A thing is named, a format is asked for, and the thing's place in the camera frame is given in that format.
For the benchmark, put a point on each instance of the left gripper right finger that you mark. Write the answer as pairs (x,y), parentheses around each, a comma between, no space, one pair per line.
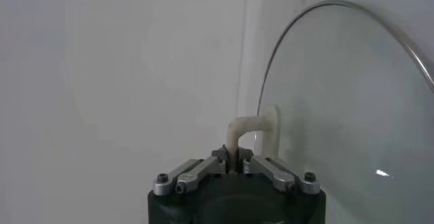
(281,178)

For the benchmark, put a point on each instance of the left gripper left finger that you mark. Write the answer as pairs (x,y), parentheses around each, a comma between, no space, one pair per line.
(193,178)

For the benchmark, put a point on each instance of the round glass pot lid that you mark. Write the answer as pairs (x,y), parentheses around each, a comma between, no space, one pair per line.
(339,110)

